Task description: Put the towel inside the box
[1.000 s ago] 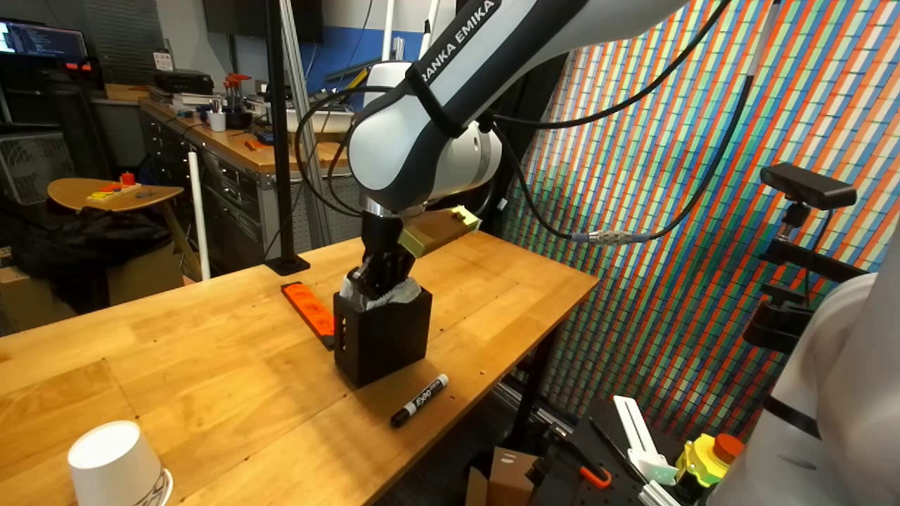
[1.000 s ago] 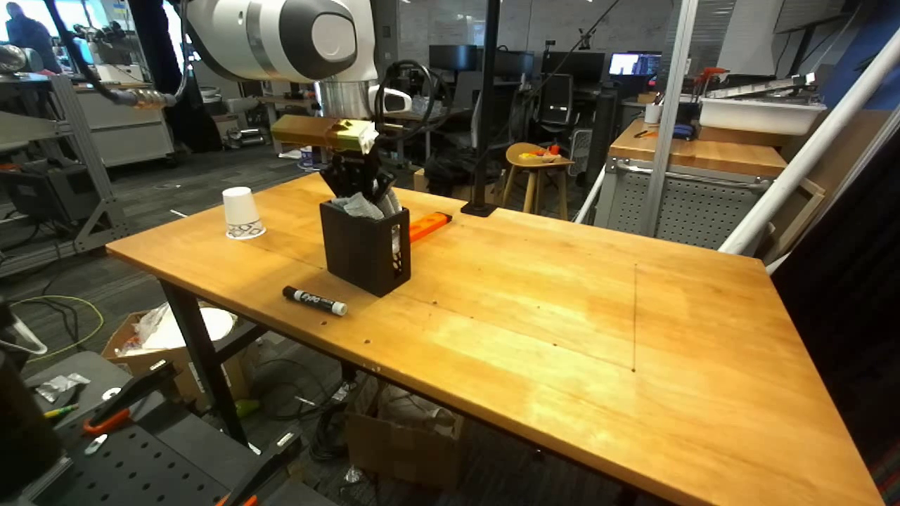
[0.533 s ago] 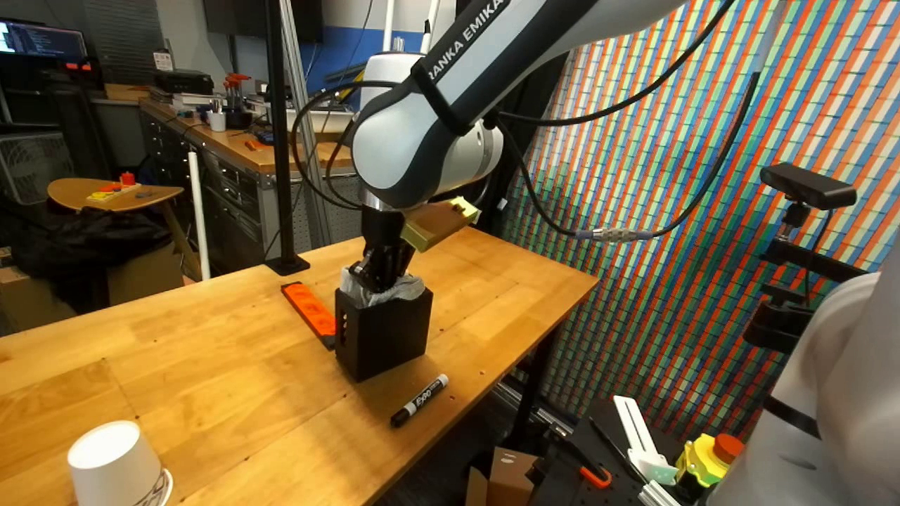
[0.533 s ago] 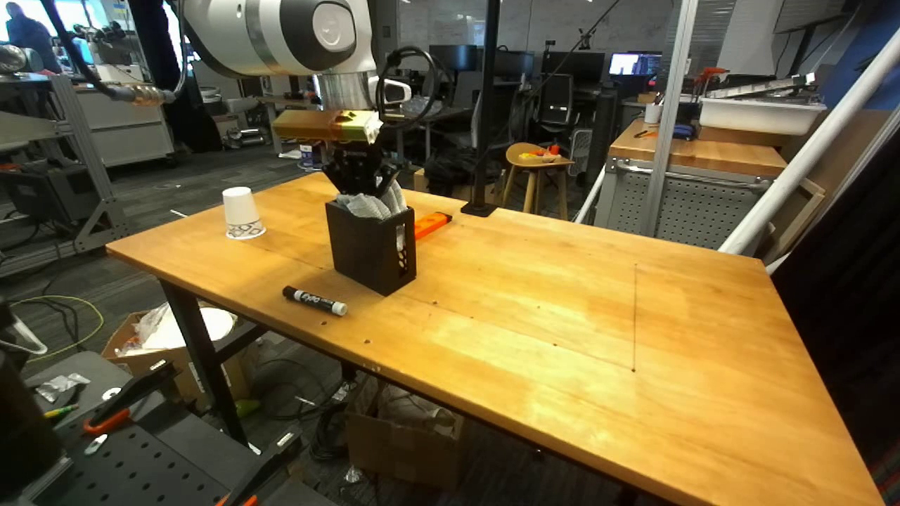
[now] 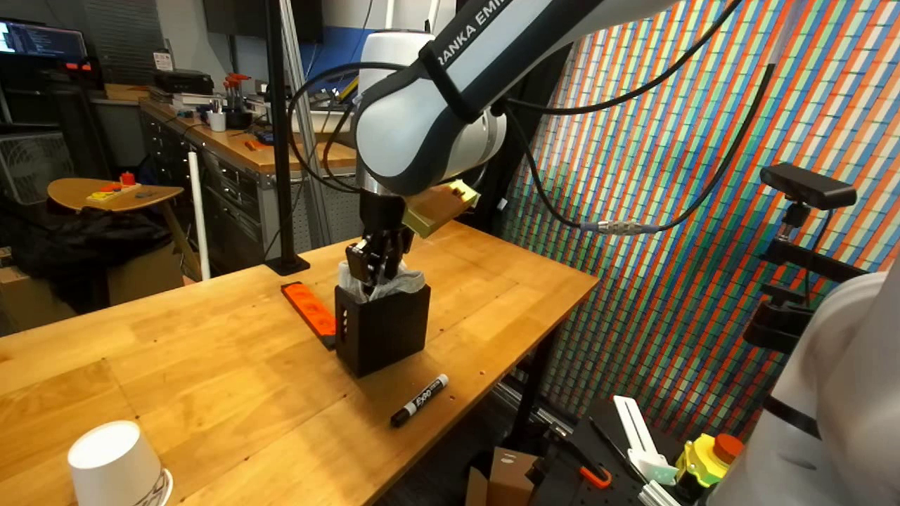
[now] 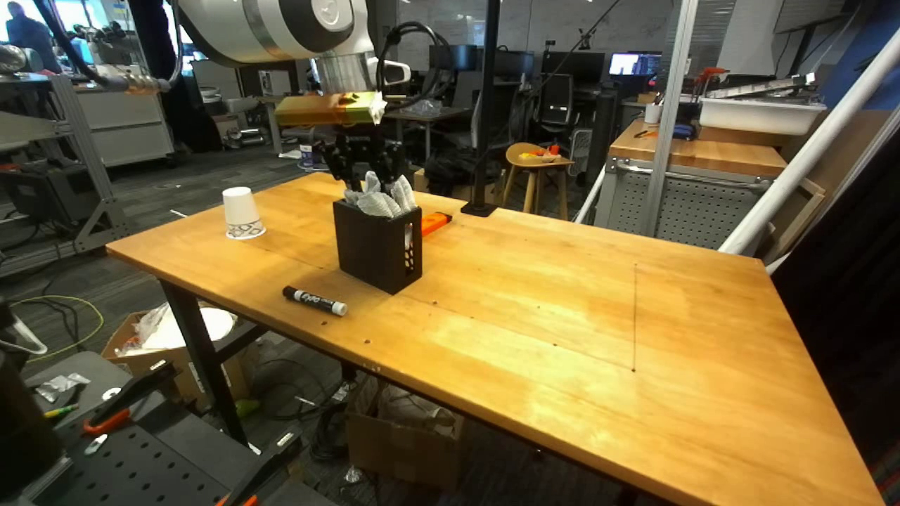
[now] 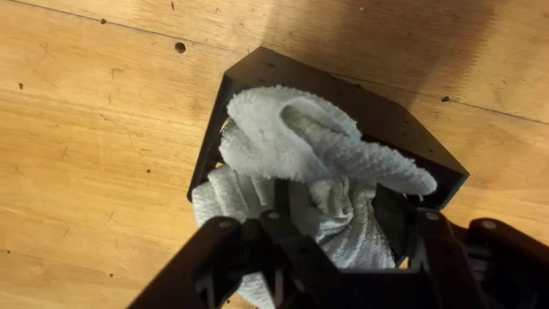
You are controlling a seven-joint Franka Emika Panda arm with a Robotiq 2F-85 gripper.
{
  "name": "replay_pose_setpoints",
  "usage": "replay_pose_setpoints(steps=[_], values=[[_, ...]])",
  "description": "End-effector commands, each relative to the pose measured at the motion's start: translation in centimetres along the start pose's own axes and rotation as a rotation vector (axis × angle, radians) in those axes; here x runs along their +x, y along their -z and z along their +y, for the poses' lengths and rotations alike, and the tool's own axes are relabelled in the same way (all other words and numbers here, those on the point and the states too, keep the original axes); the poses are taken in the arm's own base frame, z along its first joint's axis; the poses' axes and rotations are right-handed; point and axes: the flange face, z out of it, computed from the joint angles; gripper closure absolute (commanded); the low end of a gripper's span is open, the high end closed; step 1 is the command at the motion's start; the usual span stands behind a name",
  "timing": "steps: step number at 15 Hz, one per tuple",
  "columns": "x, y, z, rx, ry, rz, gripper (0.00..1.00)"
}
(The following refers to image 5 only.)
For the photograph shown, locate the yellow red emergency stop button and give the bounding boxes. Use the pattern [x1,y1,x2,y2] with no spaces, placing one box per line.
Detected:
[674,429,748,491]

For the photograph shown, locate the white metal bracket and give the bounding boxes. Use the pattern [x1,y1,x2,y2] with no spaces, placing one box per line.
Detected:
[611,394,684,486]

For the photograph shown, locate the round wooden stool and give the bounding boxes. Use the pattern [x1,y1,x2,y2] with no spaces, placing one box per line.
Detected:
[44,173,204,284]

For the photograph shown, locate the black table leg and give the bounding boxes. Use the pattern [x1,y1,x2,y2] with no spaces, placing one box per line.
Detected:
[509,325,566,453]

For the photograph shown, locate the black vertical stand pole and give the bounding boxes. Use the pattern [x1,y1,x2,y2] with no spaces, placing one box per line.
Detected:
[265,0,312,277]

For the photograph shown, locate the white paper cup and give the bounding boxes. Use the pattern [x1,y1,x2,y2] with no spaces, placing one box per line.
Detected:
[65,419,177,506]

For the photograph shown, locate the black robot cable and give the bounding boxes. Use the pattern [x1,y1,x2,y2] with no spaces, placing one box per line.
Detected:
[284,0,782,236]

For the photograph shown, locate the orange and black block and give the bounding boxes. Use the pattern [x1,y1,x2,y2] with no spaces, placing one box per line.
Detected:
[277,277,339,350]

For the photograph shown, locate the white towel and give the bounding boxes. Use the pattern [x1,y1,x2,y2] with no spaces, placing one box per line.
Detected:
[333,264,431,302]

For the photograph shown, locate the black perforated box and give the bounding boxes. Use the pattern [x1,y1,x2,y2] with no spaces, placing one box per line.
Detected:
[332,277,433,378]

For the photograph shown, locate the black marker pen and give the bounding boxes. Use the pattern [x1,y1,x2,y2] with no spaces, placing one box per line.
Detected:
[388,370,452,429]

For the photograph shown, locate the black box device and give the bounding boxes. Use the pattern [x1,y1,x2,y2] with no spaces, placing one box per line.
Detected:
[151,66,217,96]

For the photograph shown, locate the black camera on stand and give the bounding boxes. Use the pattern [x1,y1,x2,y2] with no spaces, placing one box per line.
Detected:
[757,159,859,214]

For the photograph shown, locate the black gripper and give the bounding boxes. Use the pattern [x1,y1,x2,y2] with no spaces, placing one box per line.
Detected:
[343,190,416,302]

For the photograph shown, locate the small cardboard box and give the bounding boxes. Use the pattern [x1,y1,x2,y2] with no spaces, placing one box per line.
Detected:
[464,444,543,506]

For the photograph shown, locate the colourful striped backdrop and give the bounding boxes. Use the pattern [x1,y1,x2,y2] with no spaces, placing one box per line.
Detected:
[495,0,900,444]

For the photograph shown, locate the slanted metal frame bar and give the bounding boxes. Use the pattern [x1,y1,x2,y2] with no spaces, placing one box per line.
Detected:
[274,0,332,246]

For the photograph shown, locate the orange handled clamp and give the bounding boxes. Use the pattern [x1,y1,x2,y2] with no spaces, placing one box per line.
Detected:
[546,429,618,493]

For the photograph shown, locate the black camera stand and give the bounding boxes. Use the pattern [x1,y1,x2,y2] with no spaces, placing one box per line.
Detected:
[743,200,878,357]

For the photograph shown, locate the computer monitor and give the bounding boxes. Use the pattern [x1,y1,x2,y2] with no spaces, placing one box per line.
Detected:
[0,17,92,69]

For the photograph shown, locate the wooden workbench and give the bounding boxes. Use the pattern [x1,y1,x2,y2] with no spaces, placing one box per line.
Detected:
[138,96,374,276]

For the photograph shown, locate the yellow flat block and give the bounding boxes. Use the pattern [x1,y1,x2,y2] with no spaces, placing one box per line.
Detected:
[83,184,145,210]

